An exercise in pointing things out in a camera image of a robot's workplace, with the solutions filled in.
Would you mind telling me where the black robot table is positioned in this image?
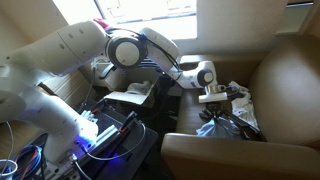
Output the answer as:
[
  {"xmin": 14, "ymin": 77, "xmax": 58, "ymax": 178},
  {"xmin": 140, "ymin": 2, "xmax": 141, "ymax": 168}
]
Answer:
[{"xmin": 33, "ymin": 96, "xmax": 159, "ymax": 180}]

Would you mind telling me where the light wooden desk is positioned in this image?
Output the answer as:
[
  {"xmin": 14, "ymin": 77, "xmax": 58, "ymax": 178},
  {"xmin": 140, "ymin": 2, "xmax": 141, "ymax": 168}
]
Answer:
[{"xmin": 0, "ymin": 119, "xmax": 48, "ymax": 158}]

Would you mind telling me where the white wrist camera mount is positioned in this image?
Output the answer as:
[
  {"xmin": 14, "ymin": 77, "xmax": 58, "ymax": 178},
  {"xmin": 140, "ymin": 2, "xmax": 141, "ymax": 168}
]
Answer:
[{"xmin": 198, "ymin": 92, "xmax": 229, "ymax": 104}]

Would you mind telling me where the small white box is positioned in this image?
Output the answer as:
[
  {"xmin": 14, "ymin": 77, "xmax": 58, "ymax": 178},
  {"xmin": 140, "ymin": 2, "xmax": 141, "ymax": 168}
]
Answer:
[{"xmin": 91, "ymin": 56, "xmax": 112, "ymax": 73}]

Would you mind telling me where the blue coiled cable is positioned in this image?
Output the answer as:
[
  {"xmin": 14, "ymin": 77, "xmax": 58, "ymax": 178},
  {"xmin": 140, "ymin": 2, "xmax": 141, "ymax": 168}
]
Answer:
[{"xmin": 11, "ymin": 143, "xmax": 44, "ymax": 180}]

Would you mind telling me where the white printed garment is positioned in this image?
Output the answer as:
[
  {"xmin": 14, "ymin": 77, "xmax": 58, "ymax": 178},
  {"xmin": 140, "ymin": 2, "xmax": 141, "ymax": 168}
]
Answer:
[{"xmin": 228, "ymin": 80, "xmax": 261, "ymax": 134}]

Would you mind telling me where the light wooden cabinet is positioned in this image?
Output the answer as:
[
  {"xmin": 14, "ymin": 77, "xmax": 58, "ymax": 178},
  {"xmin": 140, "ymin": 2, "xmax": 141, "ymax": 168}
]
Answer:
[{"xmin": 39, "ymin": 69, "xmax": 98, "ymax": 108}]

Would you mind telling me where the open cardboard box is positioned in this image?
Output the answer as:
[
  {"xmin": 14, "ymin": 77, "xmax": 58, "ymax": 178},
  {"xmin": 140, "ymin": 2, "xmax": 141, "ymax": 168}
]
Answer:
[{"xmin": 103, "ymin": 71, "xmax": 162, "ymax": 108}]

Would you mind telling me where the white paper cup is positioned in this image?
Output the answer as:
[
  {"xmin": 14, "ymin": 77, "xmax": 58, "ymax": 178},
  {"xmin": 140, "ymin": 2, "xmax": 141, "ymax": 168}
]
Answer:
[{"xmin": 0, "ymin": 159, "xmax": 18, "ymax": 180}]

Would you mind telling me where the tan leather couch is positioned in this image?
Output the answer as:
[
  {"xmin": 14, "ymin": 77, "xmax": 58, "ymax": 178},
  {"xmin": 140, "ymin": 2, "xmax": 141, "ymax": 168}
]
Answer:
[{"xmin": 160, "ymin": 33, "xmax": 320, "ymax": 180}]

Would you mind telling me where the dark framed window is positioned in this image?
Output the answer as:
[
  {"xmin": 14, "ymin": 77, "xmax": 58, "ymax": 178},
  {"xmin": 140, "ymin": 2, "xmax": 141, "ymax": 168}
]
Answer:
[{"xmin": 94, "ymin": 0, "xmax": 198, "ymax": 24}]

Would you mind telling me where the black clamp red handle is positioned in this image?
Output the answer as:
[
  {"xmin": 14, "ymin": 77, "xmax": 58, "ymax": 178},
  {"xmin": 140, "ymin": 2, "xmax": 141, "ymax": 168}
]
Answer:
[{"xmin": 118, "ymin": 110, "xmax": 138, "ymax": 135}]

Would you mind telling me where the red and blue cap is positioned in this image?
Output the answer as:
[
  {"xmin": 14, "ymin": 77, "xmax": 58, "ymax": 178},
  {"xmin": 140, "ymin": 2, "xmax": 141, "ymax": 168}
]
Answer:
[{"xmin": 93, "ymin": 18, "xmax": 111, "ymax": 31}]

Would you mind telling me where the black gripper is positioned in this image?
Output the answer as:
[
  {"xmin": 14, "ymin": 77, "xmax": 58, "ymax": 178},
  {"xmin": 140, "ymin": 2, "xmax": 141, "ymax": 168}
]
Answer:
[{"xmin": 203, "ymin": 101, "xmax": 226, "ymax": 130}]

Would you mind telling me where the plain white cloth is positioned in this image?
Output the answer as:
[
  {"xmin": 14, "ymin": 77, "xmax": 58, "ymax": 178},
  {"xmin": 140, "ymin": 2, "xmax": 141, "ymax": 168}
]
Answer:
[{"xmin": 126, "ymin": 79, "xmax": 153, "ymax": 96}]

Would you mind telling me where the white looped cable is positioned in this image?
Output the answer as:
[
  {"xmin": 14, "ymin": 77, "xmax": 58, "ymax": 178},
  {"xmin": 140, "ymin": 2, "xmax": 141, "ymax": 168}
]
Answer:
[{"xmin": 71, "ymin": 121, "xmax": 148, "ymax": 180}]

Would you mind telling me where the black slatted office chair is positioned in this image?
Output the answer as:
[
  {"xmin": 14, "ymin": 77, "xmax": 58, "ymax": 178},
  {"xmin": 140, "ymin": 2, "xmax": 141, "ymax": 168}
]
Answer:
[{"xmin": 99, "ymin": 58, "xmax": 178, "ymax": 121}]

